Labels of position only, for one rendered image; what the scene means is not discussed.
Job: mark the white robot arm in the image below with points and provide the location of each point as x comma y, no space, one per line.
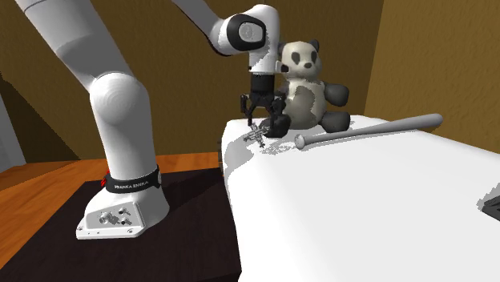
119,129

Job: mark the grey baseball bat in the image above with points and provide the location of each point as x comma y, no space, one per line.
371,130

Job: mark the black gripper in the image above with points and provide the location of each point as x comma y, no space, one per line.
261,86

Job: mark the white bed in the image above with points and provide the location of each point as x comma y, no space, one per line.
351,211

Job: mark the dark robot stand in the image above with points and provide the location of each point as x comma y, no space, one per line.
187,238

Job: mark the small silver metal object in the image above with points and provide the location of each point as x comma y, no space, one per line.
256,136

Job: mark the black and white panda plush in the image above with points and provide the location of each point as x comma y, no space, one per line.
302,97

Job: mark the black flat object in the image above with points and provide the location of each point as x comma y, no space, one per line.
493,207

